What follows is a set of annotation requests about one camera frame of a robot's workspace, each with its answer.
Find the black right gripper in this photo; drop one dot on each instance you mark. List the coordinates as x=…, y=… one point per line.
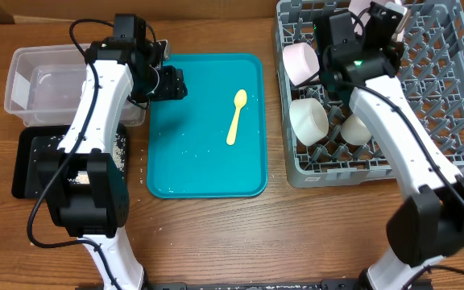
x=391, y=51

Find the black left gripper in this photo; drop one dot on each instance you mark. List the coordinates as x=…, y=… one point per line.
x=174, y=85

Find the pink bowl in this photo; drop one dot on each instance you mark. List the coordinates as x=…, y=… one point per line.
x=300, y=63

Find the yellow plastic spoon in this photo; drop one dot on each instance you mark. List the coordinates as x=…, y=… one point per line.
x=240, y=100

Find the small white cup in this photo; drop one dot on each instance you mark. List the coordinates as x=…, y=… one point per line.
x=354, y=131

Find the white bowl with rice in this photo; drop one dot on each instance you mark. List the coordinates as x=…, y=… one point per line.
x=308, y=120

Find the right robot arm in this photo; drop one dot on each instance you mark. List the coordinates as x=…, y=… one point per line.
x=429, y=225

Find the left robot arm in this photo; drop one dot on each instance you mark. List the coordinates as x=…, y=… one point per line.
x=84, y=199

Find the teal plastic tray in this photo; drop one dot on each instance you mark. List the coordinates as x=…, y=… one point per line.
x=187, y=152

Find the grey dish rack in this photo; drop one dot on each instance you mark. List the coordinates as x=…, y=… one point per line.
x=432, y=79

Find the clear plastic bin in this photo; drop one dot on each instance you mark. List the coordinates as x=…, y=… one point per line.
x=45, y=84

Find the spilled rice pile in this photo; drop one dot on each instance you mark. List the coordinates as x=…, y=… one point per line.
x=119, y=155

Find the black tray bin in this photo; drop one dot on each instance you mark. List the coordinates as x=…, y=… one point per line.
x=32, y=141

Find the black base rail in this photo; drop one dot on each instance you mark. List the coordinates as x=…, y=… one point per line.
x=334, y=284

